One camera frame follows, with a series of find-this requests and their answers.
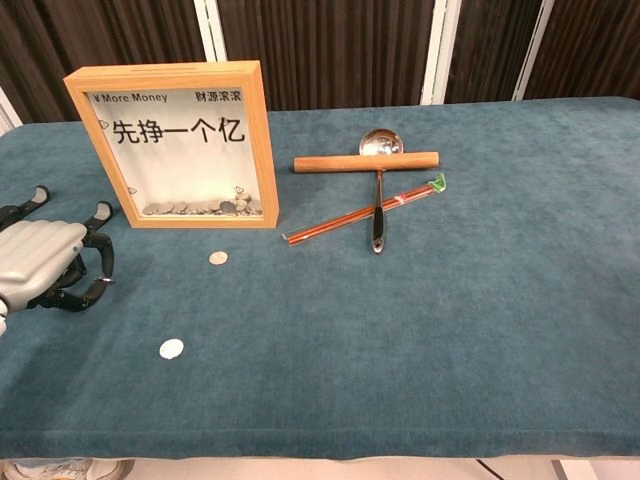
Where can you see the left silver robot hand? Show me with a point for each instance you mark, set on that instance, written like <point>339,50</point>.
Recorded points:
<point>40,260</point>

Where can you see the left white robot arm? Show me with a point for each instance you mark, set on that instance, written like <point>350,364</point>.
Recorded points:
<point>2,325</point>

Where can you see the black folding laptop stand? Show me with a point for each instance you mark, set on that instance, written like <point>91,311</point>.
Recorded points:
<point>39,194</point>

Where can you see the white sneaker under table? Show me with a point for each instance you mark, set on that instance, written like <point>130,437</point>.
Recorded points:
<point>60,470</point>

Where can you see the wrapped red chopsticks pair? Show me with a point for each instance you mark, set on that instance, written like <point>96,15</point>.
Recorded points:
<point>340,222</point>

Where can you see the wooden rolling pin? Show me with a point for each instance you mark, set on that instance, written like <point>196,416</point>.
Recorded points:
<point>350,163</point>

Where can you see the stainless steel ladle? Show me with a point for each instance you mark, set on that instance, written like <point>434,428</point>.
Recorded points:
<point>380,142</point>

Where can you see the blue tablecloth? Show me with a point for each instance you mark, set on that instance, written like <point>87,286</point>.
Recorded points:
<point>400,325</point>

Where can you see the white partition post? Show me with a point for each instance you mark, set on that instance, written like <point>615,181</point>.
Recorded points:
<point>532,50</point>
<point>210,30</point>
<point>7,112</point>
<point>440,50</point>

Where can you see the wooden coin box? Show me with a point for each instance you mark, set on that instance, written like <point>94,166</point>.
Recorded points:
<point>170,165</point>

